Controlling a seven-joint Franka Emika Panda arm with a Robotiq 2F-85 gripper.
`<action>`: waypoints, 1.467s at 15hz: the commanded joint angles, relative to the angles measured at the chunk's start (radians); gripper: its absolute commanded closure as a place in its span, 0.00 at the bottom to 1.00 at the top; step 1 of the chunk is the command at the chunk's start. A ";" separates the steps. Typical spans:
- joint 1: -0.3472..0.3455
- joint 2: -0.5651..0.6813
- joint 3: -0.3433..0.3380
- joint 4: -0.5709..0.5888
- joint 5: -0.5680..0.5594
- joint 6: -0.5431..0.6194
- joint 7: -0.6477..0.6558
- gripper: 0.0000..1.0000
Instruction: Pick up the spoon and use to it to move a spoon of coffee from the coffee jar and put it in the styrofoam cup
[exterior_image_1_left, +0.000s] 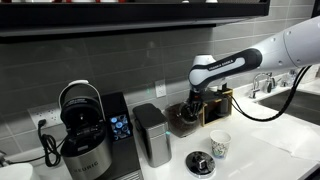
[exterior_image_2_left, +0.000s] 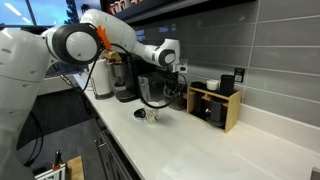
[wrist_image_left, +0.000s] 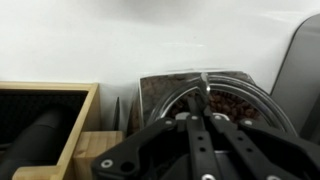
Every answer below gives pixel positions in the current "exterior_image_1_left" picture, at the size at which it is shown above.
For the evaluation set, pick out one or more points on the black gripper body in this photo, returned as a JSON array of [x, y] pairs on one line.
[[196, 99]]

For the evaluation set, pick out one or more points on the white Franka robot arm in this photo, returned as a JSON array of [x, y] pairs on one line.
[[296, 43]]

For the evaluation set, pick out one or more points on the glass coffee jar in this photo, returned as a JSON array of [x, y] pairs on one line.
[[176, 121]]

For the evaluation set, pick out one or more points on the patterned paper cup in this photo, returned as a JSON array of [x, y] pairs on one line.
[[220, 145]]

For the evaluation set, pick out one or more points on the Keurig coffee maker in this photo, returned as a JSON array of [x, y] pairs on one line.
[[96, 140]]

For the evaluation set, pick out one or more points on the wooden organizer shelf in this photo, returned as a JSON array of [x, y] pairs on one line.
[[216, 110]]

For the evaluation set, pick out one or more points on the steel canister with black lid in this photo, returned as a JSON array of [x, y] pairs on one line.
[[153, 136]]

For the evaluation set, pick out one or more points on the chrome faucet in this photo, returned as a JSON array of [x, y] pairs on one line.
[[261, 83]]

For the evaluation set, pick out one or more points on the white paper sheet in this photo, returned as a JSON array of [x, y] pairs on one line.
[[286, 140]]

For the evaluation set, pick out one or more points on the dark sink basin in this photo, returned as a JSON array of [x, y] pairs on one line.
[[296, 106]]

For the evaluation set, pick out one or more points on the white multi outlet plate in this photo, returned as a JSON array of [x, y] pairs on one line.
[[46, 115]]

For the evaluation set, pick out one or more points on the white wall outlet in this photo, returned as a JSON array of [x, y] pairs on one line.
[[160, 88]]

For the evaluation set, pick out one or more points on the dark wall shelf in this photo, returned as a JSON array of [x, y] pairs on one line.
[[133, 15]]

